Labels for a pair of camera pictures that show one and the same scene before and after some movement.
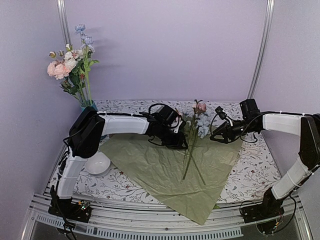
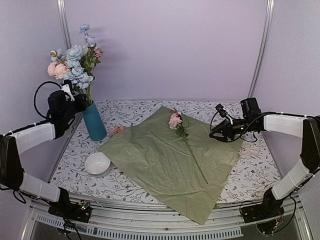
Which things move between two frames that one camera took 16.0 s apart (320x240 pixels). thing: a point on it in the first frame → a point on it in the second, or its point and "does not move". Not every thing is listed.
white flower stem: [71, 61] → [56, 55]
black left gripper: [179, 143] → [82, 103]
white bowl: [98, 165] does not move
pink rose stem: [199, 108] → [176, 122]
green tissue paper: [191, 179] does not move
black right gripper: [226, 131] does not move
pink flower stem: [55, 69] does not move
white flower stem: [78, 55] → [90, 59]
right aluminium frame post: [263, 49] does not move
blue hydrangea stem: [202, 122] → [75, 72]
